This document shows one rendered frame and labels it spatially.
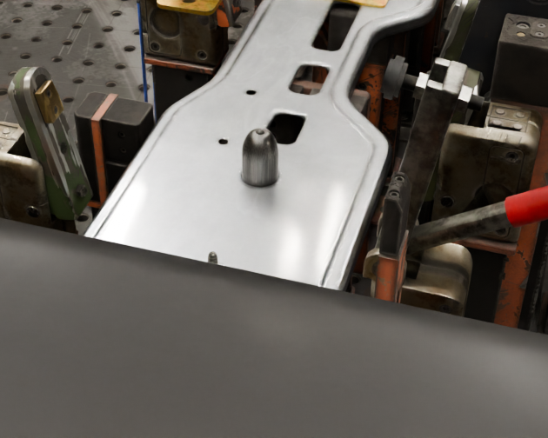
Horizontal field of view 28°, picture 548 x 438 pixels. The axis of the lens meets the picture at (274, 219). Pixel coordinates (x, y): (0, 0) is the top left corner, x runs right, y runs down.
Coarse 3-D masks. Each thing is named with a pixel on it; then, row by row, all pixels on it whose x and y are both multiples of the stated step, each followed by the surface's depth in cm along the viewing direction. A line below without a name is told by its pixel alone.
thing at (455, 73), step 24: (432, 72) 71; (456, 72) 70; (384, 96) 70; (432, 96) 69; (456, 96) 68; (480, 96) 70; (432, 120) 70; (408, 144) 72; (432, 144) 71; (408, 168) 73; (432, 168) 72; (408, 216) 75; (408, 240) 77
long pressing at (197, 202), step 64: (320, 0) 120; (256, 64) 110; (320, 64) 110; (192, 128) 101; (256, 128) 101; (320, 128) 102; (128, 192) 94; (192, 192) 94; (256, 192) 94; (320, 192) 94; (192, 256) 88; (256, 256) 88; (320, 256) 88
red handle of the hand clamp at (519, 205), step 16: (528, 192) 74; (544, 192) 73; (480, 208) 76; (496, 208) 75; (512, 208) 74; (528, 208) 73; (544, 208) 72; (432, 224) 78; (448, 224) 76; (464, 224) 76; (480, 224) 75; (496, 224) 75; (512, 224) 74; (416, 240) 78; (432, 240) 77; (448, 240) 77
